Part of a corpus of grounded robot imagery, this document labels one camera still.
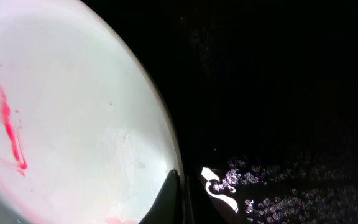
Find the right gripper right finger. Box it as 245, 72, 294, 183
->
185, 176, 195, 224

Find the round black serving tray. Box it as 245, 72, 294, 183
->
87, 1, 358, 223

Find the pale green plate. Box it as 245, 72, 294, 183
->
0, 1, 183, 223

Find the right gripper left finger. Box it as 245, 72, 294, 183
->
139, 169, 181, 224

